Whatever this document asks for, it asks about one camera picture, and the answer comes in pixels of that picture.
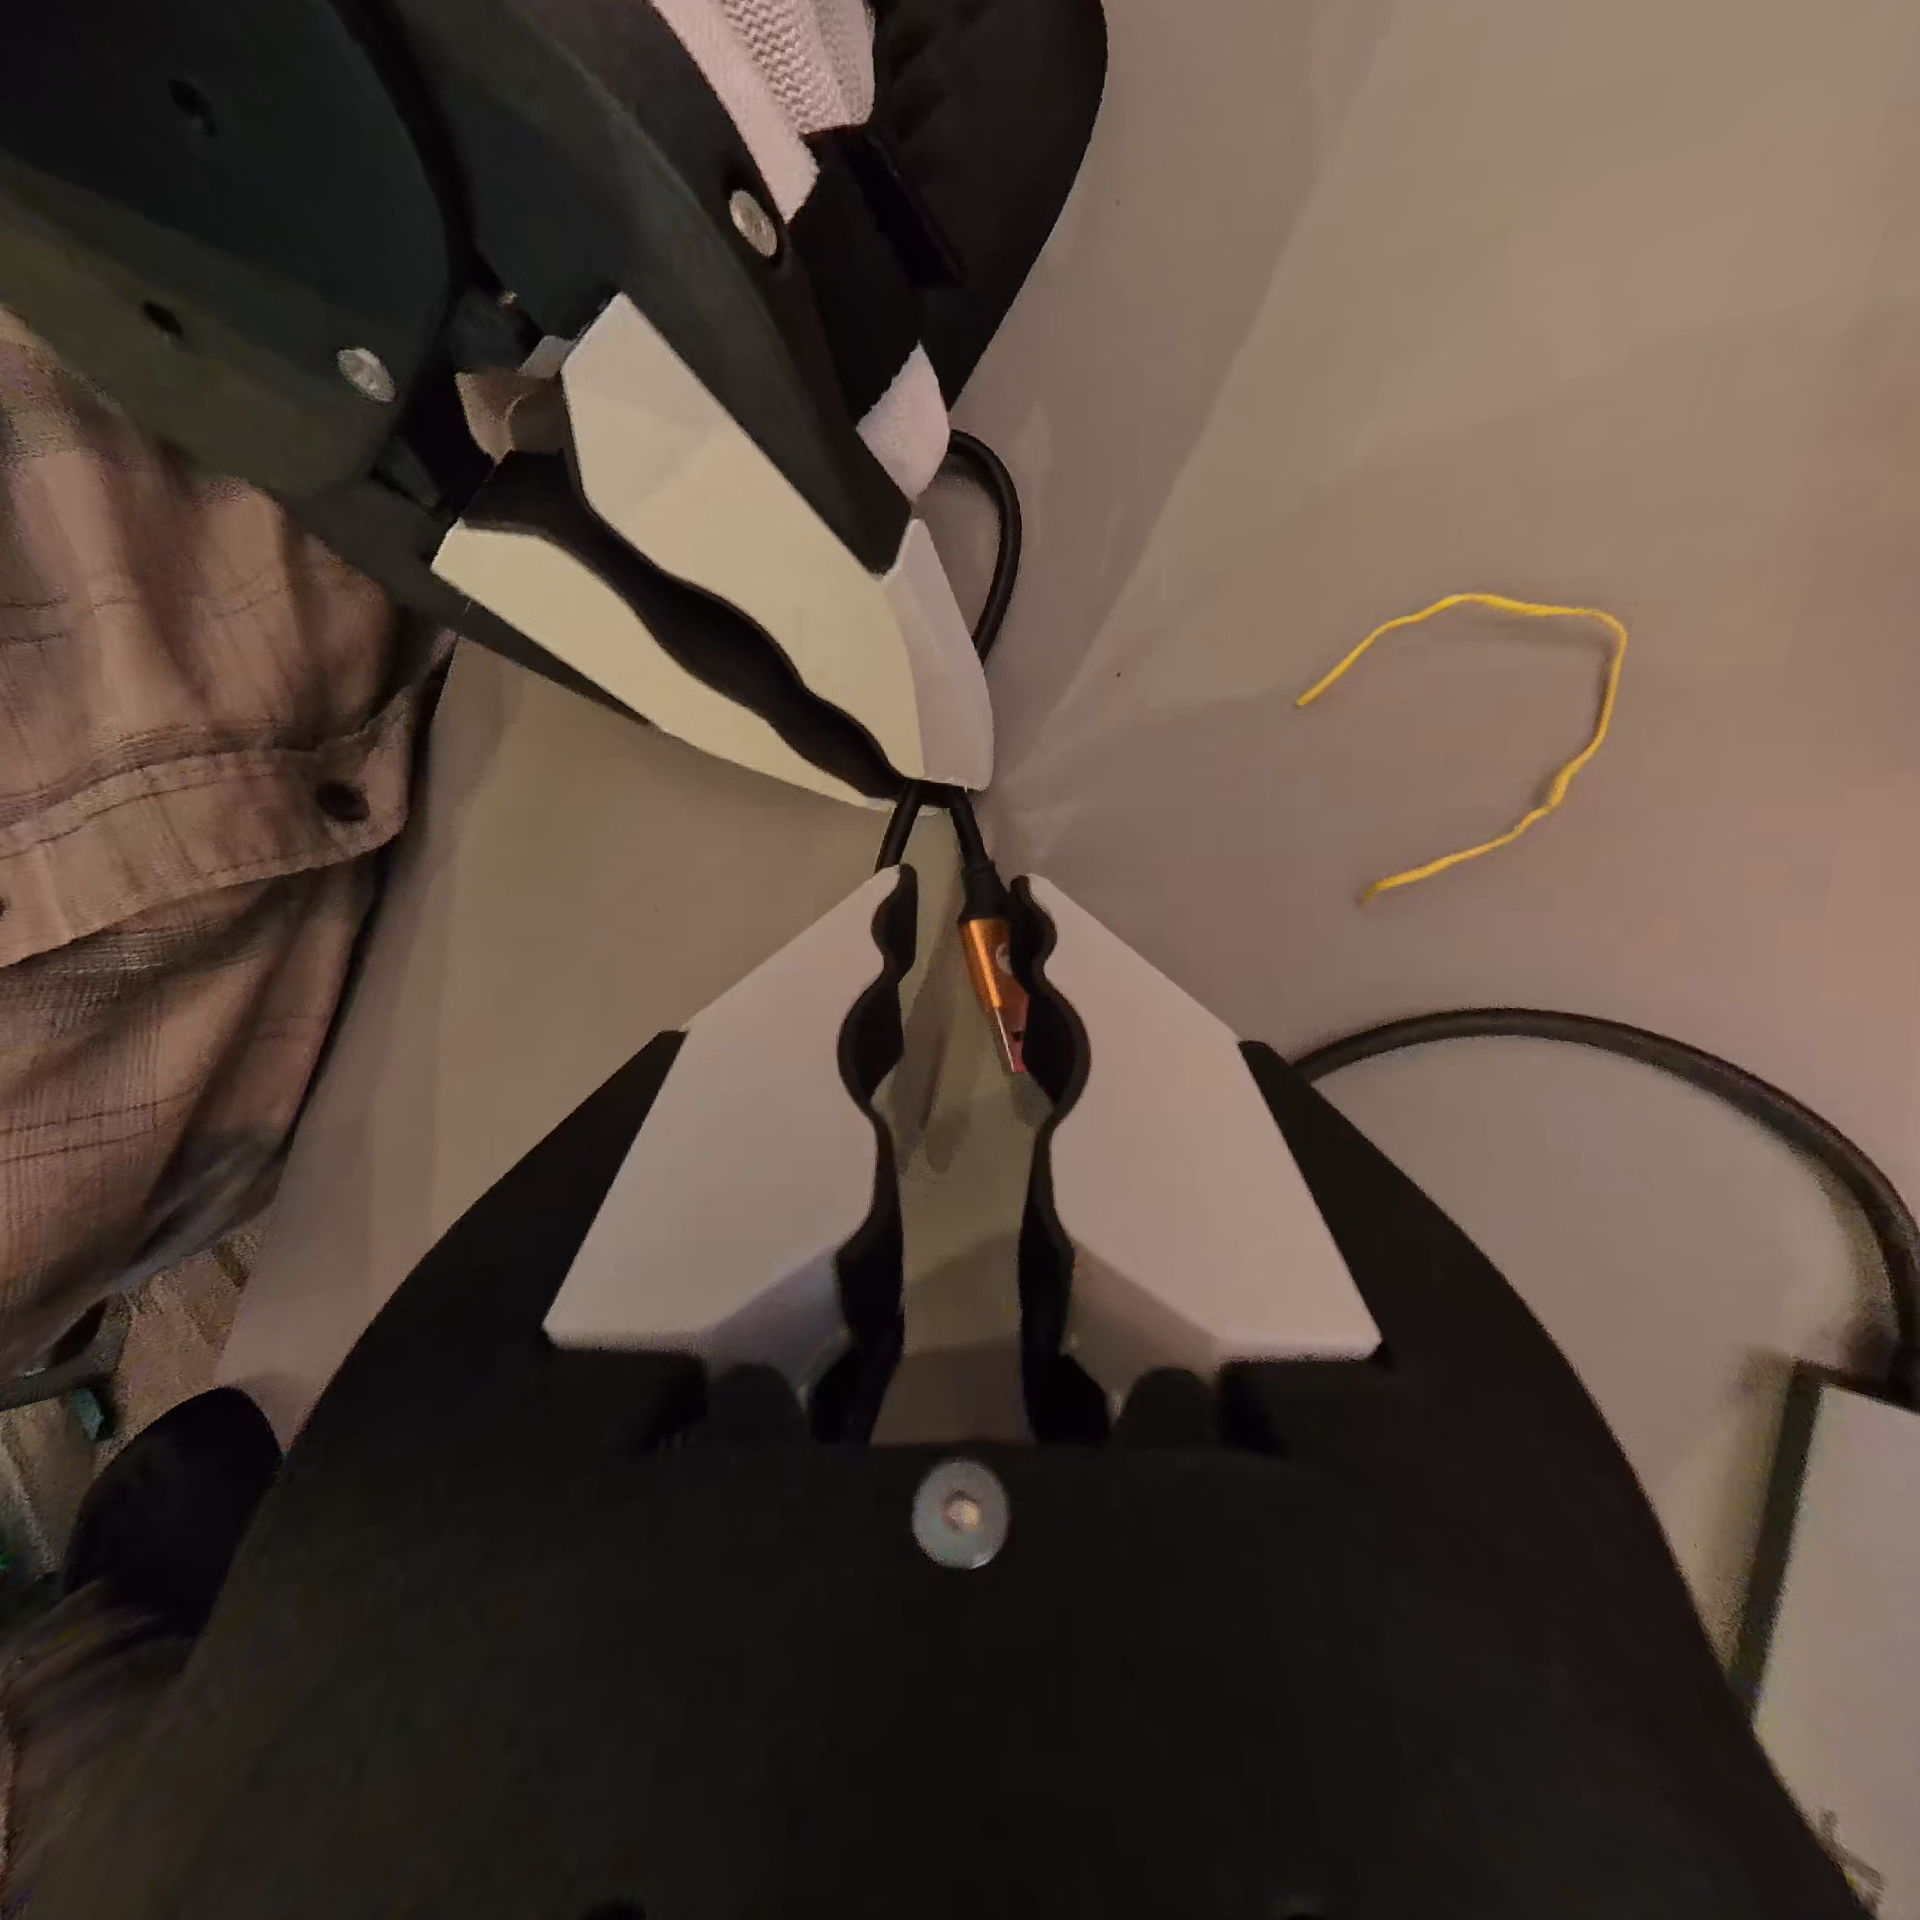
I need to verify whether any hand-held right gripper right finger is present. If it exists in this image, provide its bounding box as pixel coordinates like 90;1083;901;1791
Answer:
1006;873;1381;1444

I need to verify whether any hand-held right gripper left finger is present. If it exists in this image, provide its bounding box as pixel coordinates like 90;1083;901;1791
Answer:
546;868;917;1444

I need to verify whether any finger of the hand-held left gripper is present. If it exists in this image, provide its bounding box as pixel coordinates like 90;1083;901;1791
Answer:
436;512;902;806
563;296;990;791

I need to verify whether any black cable with gold plugs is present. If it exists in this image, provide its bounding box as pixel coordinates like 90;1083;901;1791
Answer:
877;423;1036;1083

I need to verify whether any short black hub cable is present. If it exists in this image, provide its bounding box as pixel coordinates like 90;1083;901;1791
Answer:
1287;1004;1920;1358

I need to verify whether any yellow twist tie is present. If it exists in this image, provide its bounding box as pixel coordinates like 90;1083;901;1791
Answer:
1295;588;1631;915

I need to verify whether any person's left hand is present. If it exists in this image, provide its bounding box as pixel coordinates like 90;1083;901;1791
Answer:
658;0;950;501

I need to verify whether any person's plaid shirt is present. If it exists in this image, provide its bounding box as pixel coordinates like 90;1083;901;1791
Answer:
0;311;452;1355

